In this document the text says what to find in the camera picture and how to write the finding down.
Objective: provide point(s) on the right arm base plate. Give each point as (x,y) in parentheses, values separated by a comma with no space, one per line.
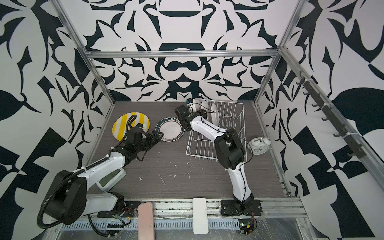
(235,208)

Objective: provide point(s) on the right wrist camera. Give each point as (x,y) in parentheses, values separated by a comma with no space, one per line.
(190,102)

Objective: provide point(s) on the small circuit board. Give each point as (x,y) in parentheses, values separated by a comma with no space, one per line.
(246,227)

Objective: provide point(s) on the green rimmed white plate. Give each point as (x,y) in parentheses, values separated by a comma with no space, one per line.
(171,128)

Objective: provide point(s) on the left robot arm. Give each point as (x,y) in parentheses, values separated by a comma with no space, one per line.
(67,199)

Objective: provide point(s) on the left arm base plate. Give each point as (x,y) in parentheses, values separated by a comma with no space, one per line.
(123,209)

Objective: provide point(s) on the white flat block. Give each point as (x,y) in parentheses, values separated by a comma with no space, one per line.
(200,216)

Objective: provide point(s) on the pink flat bar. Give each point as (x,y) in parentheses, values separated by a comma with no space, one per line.
(146,226)

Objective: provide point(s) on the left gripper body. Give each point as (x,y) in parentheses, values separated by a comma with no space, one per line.
(149,142)

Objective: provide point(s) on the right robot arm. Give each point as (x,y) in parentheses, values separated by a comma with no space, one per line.
(229,149)

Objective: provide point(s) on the white wire dish rack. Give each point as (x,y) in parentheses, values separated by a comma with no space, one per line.
(232,116)

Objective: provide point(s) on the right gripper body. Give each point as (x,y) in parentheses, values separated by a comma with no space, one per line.
(201,113)

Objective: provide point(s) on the black hook rail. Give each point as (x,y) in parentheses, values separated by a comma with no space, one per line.
(333,115)

